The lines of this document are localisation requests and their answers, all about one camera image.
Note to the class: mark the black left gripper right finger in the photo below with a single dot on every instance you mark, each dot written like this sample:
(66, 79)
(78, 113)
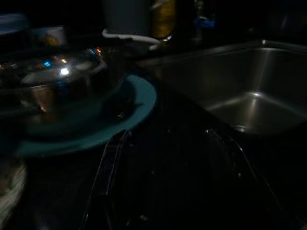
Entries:
(239, 191)

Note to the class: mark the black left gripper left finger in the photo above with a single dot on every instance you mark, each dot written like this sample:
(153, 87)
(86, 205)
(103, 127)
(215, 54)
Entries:
(112, 191)

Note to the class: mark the teal round plate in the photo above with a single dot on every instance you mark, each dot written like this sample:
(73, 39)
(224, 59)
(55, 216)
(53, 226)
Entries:
(144, 95)

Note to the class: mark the stainless steel sink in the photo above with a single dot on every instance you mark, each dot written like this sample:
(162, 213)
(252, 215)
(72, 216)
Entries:
(251, 79)

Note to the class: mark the shiny steel bowl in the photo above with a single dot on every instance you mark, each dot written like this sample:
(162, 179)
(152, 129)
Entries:
(60, 79)

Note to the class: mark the white printed mug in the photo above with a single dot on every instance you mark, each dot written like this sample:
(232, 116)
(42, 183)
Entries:
(55, 34)

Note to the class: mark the blue tap clip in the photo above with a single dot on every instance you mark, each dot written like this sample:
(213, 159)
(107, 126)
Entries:
(204, 22)

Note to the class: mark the yellow oil bottle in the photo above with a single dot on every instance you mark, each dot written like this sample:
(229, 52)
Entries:
(163, 21)

